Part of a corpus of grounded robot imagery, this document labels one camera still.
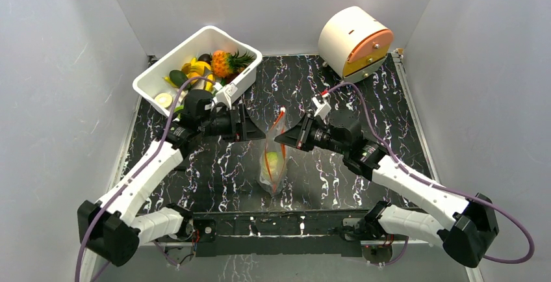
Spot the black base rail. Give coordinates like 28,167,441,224
84,209,431,268

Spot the white plastic bin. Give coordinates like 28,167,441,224
133,26,263,116

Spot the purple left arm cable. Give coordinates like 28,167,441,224
74,75,216,282

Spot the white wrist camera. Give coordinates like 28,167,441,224
312,93,331,121
213,83,238,108

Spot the orange toy pineapple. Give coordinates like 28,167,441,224
211,50,255,78

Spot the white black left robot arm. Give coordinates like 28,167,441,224
77,90,265,266

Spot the light green toy cabbage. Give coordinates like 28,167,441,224
260,152,285,181

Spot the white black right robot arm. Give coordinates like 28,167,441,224
274,111,499,268

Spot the dark green toy avocado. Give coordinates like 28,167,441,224
168,70,188,88

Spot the yellow toy banana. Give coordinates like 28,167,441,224
181,58,212,79

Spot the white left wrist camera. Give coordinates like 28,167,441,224
213,83,238,108

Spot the clear zip bag orange zipper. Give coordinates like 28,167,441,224
258,107,288,197

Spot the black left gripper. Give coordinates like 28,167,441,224
199,105,265,143

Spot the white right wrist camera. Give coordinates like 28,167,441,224
312,93,331,121

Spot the cream round drum orange face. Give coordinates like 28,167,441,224
318,6,394,83

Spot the dark purple toy fruit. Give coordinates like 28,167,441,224
198,53,212,64

